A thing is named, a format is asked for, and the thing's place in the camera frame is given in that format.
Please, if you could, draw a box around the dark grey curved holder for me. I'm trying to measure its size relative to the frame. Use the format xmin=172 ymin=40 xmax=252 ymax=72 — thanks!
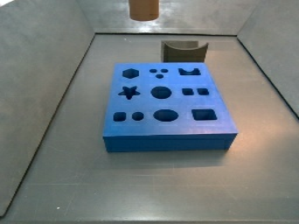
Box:
xmin=162 ymin=40 xmax=210 ymax=62

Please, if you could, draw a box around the orange round cylinder peg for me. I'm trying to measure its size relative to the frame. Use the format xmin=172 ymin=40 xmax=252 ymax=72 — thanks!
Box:
xmin=128 ymin=0 xmax=159 ymax=21

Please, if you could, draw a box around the blue shape sorting block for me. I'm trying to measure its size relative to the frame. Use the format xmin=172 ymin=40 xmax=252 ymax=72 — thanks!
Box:
xmin=103 ymin=63 xmax=239 ymax=152

